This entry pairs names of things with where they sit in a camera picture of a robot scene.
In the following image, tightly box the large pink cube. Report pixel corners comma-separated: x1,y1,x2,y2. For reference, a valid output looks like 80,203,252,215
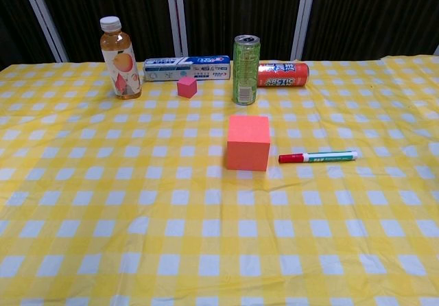
226,115,272,172

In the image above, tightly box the red capped marker pen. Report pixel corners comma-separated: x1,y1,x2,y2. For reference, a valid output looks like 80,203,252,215
278,150,359,164

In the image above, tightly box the small pink cube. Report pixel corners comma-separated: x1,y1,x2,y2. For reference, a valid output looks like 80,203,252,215
176,77,198,99

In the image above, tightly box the blue white toothpaste box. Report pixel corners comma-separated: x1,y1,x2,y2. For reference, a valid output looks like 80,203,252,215
142,55,231,82

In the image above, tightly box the green drink can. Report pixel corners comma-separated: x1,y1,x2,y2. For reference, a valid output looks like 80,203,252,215
232,34,261,106

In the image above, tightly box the yellow white checkered tablecloth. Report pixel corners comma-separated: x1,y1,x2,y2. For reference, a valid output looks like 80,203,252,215
0,55,439,306

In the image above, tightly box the orange soda can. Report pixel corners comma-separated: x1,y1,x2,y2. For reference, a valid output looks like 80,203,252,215
257,62,310,89

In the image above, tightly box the tea bottle with white cap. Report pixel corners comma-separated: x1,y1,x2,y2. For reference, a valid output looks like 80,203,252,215
99,16,143,100

